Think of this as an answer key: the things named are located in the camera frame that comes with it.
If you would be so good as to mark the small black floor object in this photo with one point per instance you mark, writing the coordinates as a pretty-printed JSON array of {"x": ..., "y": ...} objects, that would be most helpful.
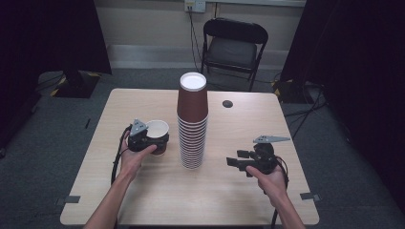
[{"x": 87, "y": 123}]

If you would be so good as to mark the person's right hand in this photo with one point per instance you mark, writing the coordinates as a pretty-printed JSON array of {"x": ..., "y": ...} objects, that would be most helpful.
[{"x": 273, "y": 186}]

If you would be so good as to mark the person's left hand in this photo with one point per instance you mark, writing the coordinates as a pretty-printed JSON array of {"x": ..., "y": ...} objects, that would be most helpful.
[{"x": 130, "y": 162}]

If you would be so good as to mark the black stand base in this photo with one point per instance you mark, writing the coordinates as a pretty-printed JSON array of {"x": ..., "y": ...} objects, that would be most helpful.
[
  {"x": 291, "y": 92},
  {"x": 76, "y": 85}
]

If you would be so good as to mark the black table grommet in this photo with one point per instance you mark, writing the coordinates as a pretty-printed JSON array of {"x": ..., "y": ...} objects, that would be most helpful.
[{"x": 227, "y": 103}]

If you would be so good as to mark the dark curtain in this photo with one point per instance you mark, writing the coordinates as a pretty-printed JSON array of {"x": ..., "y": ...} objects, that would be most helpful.
[
  {"x": 359, "y": 63},
  {"x": 38, "y": 38}
]

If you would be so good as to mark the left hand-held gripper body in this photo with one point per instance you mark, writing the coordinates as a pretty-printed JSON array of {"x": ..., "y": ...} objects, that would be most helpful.
[{"x": 138, "y": 141}]

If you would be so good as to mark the black folding chair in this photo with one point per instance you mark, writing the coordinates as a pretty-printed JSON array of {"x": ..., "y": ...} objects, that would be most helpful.
[{"x": 232, "y": 51}]

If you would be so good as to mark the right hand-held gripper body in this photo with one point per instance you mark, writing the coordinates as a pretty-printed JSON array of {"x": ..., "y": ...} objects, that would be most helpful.
[{"x": 266, "y": 159}]

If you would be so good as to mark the white wall socket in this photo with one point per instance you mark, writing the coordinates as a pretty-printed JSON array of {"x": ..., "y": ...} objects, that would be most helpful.
[{"x": 195, "y": 5}]

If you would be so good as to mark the single brown paper cup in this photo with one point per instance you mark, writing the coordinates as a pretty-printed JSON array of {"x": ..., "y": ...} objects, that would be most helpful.
[{"x": 157, "y": 128}]

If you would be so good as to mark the grey tape strip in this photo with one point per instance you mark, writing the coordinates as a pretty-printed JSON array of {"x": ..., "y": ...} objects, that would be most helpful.
[
  {"x": 309, "y": 196},
  {"x": 71, "y": 199}
]

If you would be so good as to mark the stack of brown paper cups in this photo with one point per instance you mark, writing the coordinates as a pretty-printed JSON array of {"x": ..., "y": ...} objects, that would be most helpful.
[{"x": 192, "y": 133}]

